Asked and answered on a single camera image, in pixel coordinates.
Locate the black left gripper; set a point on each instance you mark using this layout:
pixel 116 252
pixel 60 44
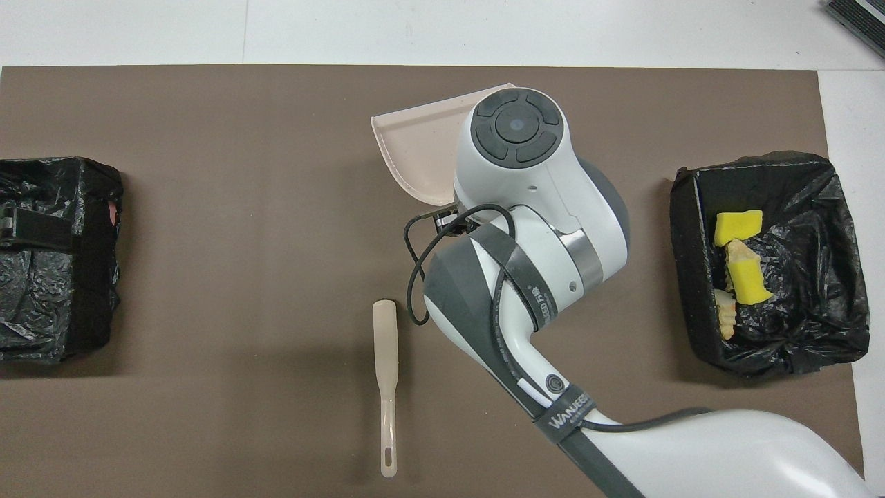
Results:
pixel 7 234

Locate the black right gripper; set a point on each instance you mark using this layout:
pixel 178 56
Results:
pixel 453 220

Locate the beige plastic dustpan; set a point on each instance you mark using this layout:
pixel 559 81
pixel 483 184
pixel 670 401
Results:
pixel 422 152

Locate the beige hand brush black bristles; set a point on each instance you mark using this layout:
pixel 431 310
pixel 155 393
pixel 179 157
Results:
pixel 385 346

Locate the curved yellow sponge piece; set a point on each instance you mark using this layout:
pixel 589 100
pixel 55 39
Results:
pixel 738 227

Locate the thick beige sponge chunk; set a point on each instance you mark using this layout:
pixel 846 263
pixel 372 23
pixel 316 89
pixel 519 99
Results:
pixel 741 252

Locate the pale beige sponge chunk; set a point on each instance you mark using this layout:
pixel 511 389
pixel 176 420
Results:
pixel 726 318

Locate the yellow green scouring sponge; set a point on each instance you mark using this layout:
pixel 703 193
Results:
pixel 750 283

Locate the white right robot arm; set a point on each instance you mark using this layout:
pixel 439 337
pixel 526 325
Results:
pixel 539 180

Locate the black bag lined bin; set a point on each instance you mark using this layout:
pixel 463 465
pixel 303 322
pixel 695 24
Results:
pixel 816 277
pixel 62 311

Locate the brown paper table mat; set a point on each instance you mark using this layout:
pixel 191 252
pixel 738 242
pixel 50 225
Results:
pixel 207 138

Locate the dark ribbed panel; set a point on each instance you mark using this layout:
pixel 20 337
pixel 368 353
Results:
pixel 857 21

